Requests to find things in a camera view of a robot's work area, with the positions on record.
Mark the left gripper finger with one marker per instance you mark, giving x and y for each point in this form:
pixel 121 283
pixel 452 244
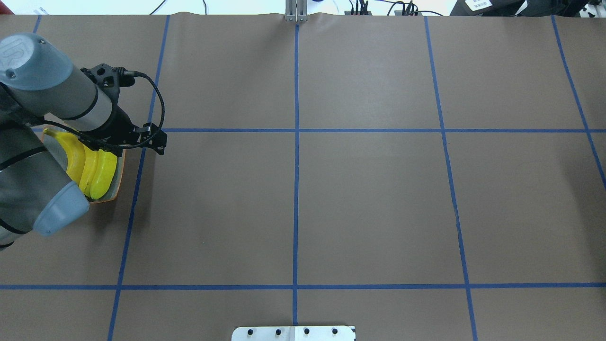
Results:
pixel 152 137

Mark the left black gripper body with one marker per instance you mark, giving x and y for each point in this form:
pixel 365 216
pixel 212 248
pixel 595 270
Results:
pixel 119 124

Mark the large yellow banana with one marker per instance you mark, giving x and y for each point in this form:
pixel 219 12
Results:
pixel 102 180

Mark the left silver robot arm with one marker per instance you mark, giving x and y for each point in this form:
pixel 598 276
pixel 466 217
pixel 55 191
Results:
pixel 40 86

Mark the grey square plate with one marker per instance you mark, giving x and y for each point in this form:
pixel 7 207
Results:
pixel 116 187

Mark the aluminium frame post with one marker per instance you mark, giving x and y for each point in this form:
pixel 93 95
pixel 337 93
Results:
pixel 296 11

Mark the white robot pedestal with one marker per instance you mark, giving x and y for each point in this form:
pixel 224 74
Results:
pixel 295 333

